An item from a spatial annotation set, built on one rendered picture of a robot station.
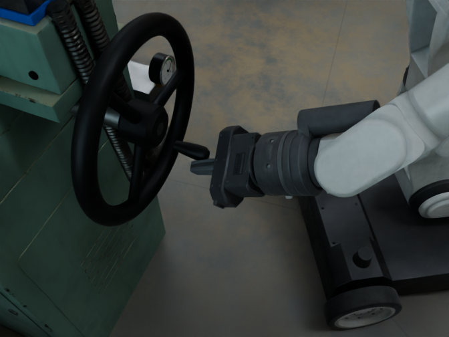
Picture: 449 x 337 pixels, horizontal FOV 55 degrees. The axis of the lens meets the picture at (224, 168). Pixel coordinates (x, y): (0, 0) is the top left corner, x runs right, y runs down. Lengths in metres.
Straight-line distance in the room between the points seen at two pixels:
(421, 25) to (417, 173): 0.38
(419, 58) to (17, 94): 0.72
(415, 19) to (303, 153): 0.45
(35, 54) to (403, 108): 0.41
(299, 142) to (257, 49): 1.50
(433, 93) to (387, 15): 1.90
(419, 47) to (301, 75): 1.01
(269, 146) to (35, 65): 0.30
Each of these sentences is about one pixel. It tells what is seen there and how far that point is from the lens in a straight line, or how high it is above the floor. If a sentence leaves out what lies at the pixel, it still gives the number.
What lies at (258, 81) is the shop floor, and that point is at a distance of 1.86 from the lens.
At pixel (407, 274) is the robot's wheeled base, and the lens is 1.26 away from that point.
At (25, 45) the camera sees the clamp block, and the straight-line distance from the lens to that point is 0.55.
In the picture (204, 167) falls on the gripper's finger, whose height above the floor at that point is 0.72.
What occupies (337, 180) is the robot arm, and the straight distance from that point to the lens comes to 0.50.
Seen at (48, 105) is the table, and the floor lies 0.87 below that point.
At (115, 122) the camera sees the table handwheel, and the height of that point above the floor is 0.82.
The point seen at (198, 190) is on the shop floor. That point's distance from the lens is 1.50.
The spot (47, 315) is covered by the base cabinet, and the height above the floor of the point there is 0.39.
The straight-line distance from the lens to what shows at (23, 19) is 0.54.
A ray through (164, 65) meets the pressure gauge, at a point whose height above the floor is 0.68.
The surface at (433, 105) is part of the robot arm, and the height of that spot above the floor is 0.93.
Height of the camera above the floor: 1.24
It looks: 53 degrees down
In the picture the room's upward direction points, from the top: straight up
